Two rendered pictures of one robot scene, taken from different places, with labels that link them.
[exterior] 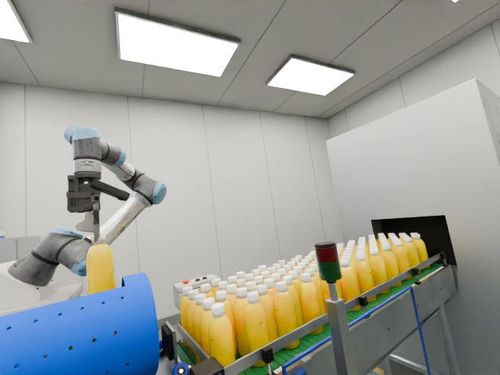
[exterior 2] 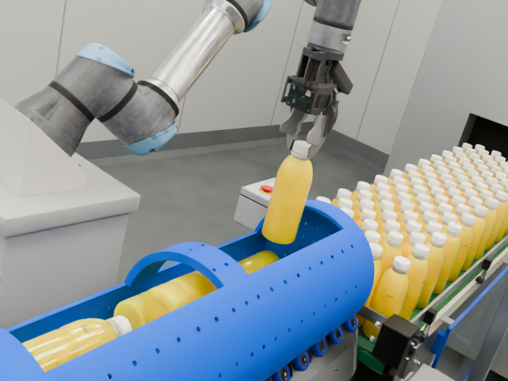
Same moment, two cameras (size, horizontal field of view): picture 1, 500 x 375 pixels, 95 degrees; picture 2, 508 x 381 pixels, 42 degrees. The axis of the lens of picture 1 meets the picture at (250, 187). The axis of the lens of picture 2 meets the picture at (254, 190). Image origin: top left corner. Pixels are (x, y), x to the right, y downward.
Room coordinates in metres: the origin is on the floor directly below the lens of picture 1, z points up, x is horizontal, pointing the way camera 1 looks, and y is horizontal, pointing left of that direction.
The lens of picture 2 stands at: (-0.37, 1.10, 1.74)
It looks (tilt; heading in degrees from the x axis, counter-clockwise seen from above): 21 degrees down; 334
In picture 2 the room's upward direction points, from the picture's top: 15 degrees clockwise
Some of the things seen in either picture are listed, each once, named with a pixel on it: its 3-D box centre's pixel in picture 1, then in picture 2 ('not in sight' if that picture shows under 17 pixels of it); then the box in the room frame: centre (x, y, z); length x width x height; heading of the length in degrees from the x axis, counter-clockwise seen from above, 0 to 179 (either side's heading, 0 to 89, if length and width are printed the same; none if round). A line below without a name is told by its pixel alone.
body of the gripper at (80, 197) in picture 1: (85, 193); (314, 79); (0.71, 0.52, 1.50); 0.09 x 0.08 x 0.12; 124
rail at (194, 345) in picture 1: (194, 345); (329, 291); (0.83, 0.26, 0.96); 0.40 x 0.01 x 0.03; 34
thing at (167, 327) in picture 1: (169, 347); not in sight; (0.78, 0.32, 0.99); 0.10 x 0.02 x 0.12; 34
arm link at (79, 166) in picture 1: (87, 169); (330, 38); (0.71, 0.51, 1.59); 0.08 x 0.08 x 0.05
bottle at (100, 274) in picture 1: (100, 271); (289, 195); (0.73, 0.49, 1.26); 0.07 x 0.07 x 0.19
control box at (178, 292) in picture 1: (197, 291); (272, 203); (1.14, 0.31, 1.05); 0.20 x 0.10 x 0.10; 124
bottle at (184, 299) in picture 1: (190, 316); not in sight; (0.99, 0.31, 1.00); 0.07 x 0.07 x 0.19
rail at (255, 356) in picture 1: (379, 289); (496, 248); (1.11, -0.53, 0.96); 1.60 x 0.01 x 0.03; 124
